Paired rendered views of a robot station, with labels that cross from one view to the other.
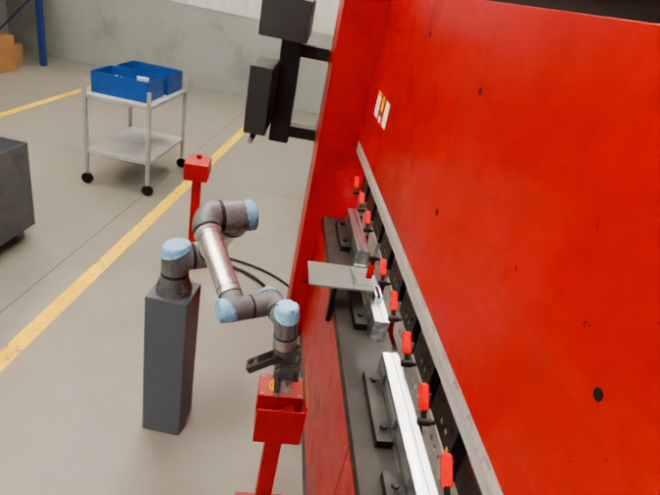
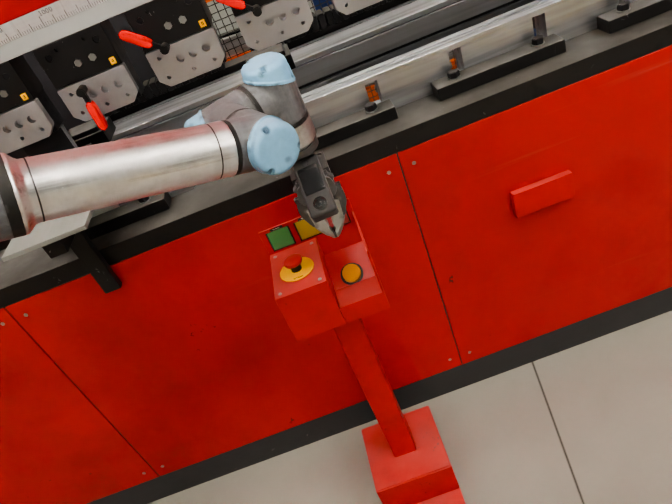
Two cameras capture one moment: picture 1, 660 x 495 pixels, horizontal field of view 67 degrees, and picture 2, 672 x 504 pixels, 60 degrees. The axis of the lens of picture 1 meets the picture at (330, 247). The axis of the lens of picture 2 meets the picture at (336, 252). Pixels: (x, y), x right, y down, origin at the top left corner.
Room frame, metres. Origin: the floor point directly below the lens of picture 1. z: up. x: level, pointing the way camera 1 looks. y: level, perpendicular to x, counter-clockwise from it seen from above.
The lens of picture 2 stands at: (1.03, 0.99, 1.45)
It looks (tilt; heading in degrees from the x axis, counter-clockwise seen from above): 35 degrees down; 283
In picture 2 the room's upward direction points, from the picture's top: 23 degrees counter-clockwise
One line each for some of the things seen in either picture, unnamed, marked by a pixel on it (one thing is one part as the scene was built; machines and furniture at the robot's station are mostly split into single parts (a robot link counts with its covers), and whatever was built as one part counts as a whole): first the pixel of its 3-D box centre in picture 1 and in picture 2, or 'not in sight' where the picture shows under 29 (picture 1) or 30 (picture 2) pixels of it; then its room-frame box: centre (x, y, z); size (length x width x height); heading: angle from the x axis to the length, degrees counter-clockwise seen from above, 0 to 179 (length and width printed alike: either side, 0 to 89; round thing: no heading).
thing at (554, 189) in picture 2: not in sight; (542, 194); (0.79, -0.22, 0.59); 0.15 x 0.02 x 0.07; 10
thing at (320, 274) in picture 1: (339, 276); (59, 210); (1.80, -0.06, 1.00); 0.26 x 0.18 x 0.01; 100
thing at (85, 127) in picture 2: not in sight; (82, 146); (1.85, -0.37, 1.01); 0.26 x 0.12 x 0.05; 100
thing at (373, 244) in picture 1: (384, 235); (6, 105); (1.85, -0.20, 1.20); 0.15 x 0.09 x 0.17; 10
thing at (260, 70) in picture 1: (262, 93); not in sight; (2.93, 0.56, 1.42); 0.45 x 0.12 x 0.36; 5
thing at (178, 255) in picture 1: (177, 256); not in sight; (1.77, 0.61, 0.94); 0.13 x 0.12 x 0.14; 125
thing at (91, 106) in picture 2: (372, 267); (93, 107); (1.66, -0.17, 1.14); 0.04 x 0.02 x 0.10; 100
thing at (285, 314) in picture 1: (286, 319); (273, 92); (1.24, 0.08, 1.14); 0.09 x 0.08 x 0.11; 35
